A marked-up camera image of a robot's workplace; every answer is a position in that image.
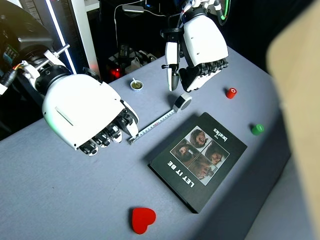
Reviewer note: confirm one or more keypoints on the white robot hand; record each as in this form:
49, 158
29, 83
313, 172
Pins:
82, 107
205, 40

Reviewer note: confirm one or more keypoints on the white and grey tape measure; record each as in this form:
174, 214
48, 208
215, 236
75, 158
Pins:
183, 101

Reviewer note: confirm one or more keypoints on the black hardcover book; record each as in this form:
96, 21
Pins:
175, 180

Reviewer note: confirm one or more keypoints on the small bowl with green filling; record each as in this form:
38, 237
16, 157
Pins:
136, 86

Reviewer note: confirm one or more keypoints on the small white spoon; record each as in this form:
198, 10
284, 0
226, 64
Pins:
135, 81

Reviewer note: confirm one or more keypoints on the red cylinder block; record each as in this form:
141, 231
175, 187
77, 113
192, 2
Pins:
230, 93

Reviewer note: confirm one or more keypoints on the black power adapter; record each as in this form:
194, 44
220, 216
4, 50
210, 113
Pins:
124, 51

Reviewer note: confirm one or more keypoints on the white power strip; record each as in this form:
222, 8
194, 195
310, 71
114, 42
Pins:
136, 62

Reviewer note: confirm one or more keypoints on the grey flat box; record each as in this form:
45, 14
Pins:
133, 8

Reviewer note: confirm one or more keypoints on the grey table cloth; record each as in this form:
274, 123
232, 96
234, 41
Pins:
75, 190

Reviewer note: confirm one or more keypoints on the green cylinder block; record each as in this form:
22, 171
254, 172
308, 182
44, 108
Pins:
257, 130

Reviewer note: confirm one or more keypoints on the beige board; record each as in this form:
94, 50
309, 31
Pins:
300, 100

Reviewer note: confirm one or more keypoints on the red heart block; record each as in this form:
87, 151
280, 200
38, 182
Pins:
141, 220

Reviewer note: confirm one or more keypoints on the red glowing switch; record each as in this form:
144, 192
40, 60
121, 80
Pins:
115, 73

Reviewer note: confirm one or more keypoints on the white post with light strip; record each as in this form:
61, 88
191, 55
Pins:
82, 30

